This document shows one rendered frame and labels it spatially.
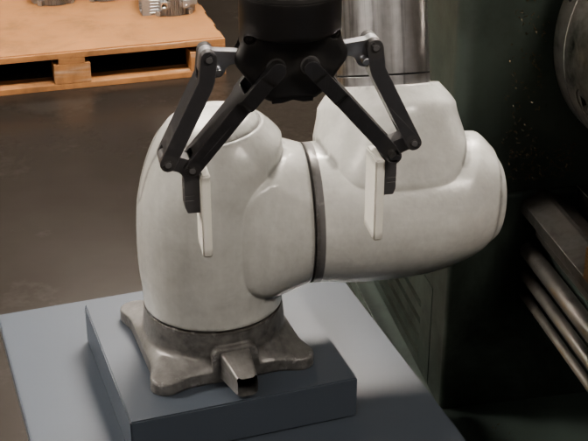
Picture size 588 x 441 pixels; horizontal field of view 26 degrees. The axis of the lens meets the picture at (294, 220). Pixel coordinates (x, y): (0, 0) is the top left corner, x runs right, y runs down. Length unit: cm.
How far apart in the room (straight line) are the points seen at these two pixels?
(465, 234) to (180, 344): 32
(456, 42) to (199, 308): 48
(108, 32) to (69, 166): 83
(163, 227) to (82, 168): 250
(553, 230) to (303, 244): 39
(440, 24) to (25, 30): 310
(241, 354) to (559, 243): 43
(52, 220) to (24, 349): 197
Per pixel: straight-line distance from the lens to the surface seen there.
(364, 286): 207
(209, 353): 137
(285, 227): 130
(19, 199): 365
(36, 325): 160
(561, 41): 154
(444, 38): 162
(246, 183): 128
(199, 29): 453
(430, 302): 177
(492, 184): 137
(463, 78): 158
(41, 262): 331
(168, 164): 95
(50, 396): 147
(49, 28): 461
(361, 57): 96
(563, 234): 158
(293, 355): 139
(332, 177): 132
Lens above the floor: 158
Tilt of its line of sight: 27 degrees down
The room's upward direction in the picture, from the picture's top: straight up
